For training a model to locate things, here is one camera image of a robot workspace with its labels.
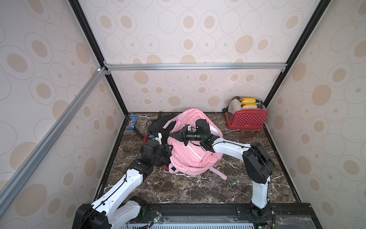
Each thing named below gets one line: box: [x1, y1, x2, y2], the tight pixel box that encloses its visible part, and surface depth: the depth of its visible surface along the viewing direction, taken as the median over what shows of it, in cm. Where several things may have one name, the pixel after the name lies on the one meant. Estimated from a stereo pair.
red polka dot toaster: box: [222, 96, 268, 130], surface depth 104 cm
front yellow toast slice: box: [242, 103, 257, 109], surface depth 99 cm
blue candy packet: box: [126, 115, 139, 130], surface depth 115 cm
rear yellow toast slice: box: [241, 97, 256, 104], surface depth 103 cm
